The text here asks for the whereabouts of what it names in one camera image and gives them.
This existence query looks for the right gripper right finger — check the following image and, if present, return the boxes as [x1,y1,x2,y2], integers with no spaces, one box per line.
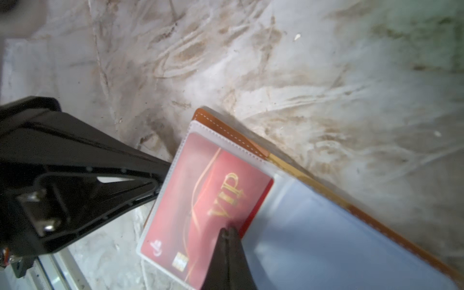
[228,227,257,290]

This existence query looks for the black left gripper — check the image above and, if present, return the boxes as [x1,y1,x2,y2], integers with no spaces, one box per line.
[1,97,169,263]

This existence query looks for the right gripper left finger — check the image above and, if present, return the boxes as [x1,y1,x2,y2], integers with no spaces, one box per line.
[201,228,230,290]

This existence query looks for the brown leather card holder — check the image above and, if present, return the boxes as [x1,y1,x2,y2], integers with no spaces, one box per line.
[137,109,464,290]

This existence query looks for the red VIP card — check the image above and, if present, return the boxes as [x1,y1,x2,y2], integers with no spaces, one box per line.
[139,132,274,290]

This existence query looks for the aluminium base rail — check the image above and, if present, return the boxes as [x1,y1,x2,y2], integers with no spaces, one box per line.
[24,249,91,290]

